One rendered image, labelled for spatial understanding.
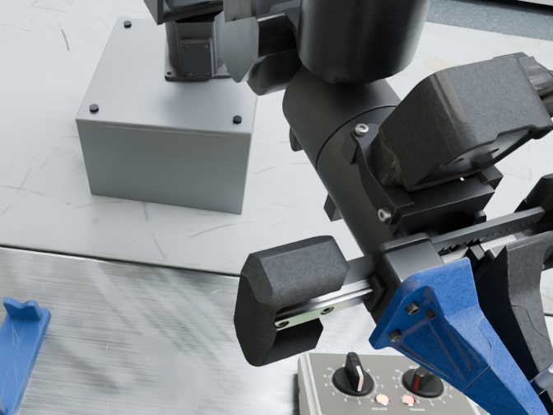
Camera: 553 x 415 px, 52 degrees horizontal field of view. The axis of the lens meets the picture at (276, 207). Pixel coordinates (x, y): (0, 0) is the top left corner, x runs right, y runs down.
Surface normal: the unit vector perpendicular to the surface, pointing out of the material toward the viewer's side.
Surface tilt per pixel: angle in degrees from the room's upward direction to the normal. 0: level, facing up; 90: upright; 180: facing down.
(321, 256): 0
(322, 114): 55
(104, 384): 0
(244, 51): 94
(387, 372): 30
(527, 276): 45
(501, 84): 18
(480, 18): 0
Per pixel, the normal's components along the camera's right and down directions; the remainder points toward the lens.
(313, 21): -0.83, 0.42
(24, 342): 0.12, -0.61
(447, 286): 0.36, 0.10
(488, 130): 0.26, -0.36
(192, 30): 0.11, 0.79
